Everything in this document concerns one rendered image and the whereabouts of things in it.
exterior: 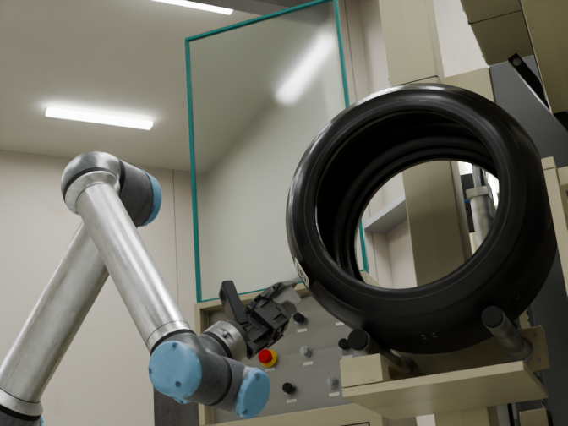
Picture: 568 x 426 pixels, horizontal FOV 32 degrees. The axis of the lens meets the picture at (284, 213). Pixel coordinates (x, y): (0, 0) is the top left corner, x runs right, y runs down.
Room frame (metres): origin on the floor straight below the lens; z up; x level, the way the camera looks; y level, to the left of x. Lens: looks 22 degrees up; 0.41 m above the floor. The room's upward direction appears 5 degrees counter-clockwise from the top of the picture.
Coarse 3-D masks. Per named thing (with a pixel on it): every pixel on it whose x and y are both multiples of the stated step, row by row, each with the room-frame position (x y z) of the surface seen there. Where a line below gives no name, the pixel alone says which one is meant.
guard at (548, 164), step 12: (552, 156) 1.34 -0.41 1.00; (552, 168) 1.35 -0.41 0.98; (552, 180) 1.34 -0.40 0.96; (552, 192) 1.35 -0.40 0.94; (564, 192) 1.45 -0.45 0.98; (552, 204) 1.35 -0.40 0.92; (564, 204) 1.50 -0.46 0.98; (552, 216) 1.35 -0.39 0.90; (564, 216) 1.34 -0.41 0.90; (564, 228) 1.34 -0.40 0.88; (564, 240) 1.34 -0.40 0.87; (564, 252) 1.35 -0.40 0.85; (564, 264) 1.35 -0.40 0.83; (564, 276) 1.35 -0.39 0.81
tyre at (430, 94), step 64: (384, 128) 2.11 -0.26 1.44; (448, 128) 2.11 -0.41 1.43; (512, 128) 1.84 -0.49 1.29; (320, 192) 2.15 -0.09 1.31; (512, 192) 1.83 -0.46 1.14; (320, 256) 1.97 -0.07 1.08; (512, 256) 1.85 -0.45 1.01; (384, 320) 1.95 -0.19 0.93; (448, 320) 1.92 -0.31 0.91; (512, 320) 2.06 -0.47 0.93
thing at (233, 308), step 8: (224, 288) 1.91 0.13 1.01; (232, 288) 1.91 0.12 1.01; (224, 296) 1.92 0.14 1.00; (232, 296) 1.90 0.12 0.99; (224, 304) 1.93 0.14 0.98; (232, 304) 1.89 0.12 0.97; (240, 304) 1.90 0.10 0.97; (232, 312) 1.89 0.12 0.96; (240, 312) 1.89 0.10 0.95; (240, 320) 1.88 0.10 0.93
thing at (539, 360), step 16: (528, 336) 2.20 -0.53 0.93; (544, 336) 2.19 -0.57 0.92; (400, 352) 2.30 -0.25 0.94; (448, 352) 2.26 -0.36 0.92; (464, 352) 2.25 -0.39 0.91; (480, 352) 2.23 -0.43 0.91; (496, 352) 2.22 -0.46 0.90; (544, 352) 2.19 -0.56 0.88; (416, 368) 2.29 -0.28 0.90; (432, 368) 2.27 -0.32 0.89; (448, 368) 2.26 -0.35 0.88; (464, 368) 2.25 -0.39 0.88; (528, 368) 2.20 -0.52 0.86; (544, 368) 2.19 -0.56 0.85
